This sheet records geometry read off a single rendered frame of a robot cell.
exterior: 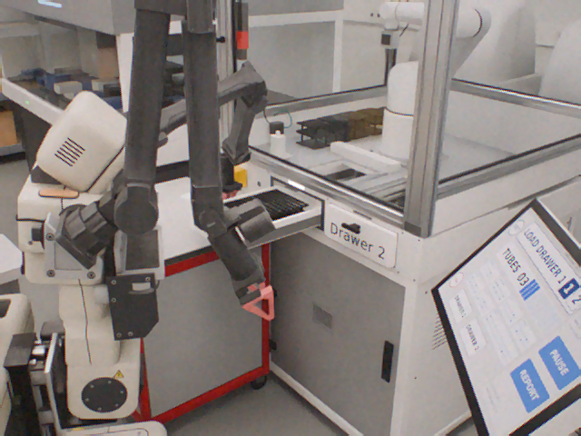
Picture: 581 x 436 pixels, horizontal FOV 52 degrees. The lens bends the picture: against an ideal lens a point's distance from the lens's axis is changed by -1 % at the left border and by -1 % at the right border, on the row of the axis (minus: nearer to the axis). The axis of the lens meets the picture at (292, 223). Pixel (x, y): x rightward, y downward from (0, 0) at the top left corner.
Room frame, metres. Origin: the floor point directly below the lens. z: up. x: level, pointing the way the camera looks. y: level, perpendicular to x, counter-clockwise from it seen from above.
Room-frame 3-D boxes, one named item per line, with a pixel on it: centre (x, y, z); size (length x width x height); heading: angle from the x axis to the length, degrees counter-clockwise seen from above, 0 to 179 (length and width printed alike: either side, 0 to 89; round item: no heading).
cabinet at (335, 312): (2.19, -0.41, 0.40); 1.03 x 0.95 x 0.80; 40
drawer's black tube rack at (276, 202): (1.85, 0.09, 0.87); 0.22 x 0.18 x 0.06; 130
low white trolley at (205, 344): (2.05, 0.49, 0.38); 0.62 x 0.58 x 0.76; 40
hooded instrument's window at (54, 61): (3.46, 0.82, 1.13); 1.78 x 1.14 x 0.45; 40
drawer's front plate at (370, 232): (1.68, -0.21, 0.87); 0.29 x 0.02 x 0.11; 40
